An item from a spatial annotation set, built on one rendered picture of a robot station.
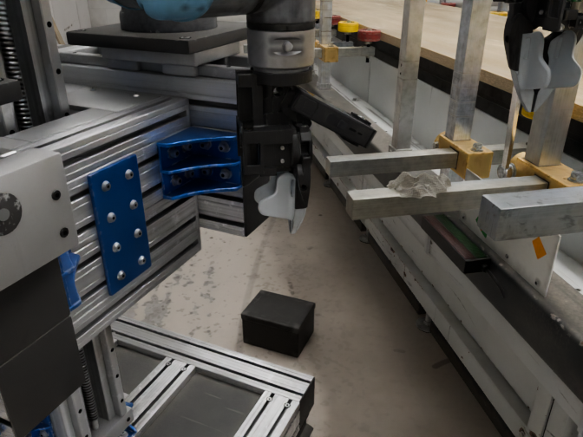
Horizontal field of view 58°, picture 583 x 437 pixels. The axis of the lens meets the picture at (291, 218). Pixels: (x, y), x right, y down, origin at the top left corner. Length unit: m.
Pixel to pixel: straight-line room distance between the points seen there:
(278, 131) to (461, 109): 0.51
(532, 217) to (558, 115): 0.37
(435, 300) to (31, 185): 1.44
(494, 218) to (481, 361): 1.11
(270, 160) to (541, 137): 0.40
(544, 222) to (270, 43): 0.32
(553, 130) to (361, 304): 1.27
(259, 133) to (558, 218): 0.31
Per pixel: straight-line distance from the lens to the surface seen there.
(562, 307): 0.84
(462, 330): 1.65
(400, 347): 1.81
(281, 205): 0.65
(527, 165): 0.85
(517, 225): 0.47
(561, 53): 0.69
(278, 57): 0.59
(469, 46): 1.02
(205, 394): 1.34
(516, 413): 1.45
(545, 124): 0.83
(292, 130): 0.61
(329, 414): 1.57
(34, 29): 0.80
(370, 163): 0.96
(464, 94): 1.04
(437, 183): 0.73
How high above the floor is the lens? 1.14
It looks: 27 degrees down
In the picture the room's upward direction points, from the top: straight up
